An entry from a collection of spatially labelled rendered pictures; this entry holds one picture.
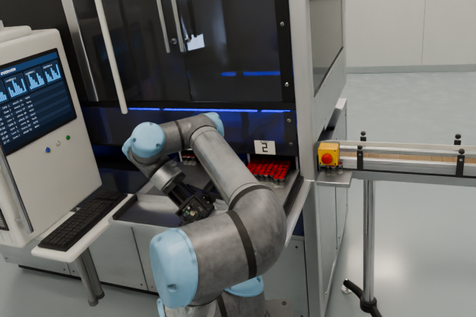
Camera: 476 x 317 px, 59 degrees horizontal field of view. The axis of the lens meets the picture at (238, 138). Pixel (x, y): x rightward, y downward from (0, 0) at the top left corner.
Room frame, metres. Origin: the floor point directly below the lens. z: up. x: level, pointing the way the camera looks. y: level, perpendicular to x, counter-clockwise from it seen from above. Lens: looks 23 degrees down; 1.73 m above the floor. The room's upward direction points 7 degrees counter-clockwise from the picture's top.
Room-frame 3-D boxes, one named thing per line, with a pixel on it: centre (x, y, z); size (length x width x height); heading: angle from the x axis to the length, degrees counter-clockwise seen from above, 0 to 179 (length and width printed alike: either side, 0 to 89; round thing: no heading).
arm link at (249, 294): (0.82, 0.05, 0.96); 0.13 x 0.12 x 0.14; 109
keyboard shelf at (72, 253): (1.51, 0.70, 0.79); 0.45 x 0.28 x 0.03; 156
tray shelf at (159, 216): (1.44, 0.12, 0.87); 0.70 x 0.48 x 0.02; 67
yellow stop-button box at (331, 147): (1.45, -0.34, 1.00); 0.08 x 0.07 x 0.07; 157
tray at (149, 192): (1.57, 0.25, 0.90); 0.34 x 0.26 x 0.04; 157
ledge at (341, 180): (1.48, -0.37, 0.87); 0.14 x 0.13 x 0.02; 157
